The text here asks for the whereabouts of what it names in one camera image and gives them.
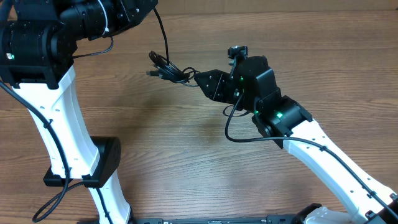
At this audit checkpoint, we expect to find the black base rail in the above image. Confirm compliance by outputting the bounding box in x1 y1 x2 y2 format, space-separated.
130 215 303 224

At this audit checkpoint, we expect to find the thin black usb cable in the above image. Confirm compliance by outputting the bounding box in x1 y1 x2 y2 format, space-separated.
148 50 200 88

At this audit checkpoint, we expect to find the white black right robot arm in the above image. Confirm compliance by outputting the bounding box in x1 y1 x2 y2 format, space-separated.
195 56 397 223

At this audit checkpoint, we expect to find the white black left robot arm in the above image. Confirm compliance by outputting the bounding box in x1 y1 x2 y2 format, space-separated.
1 0 157 223

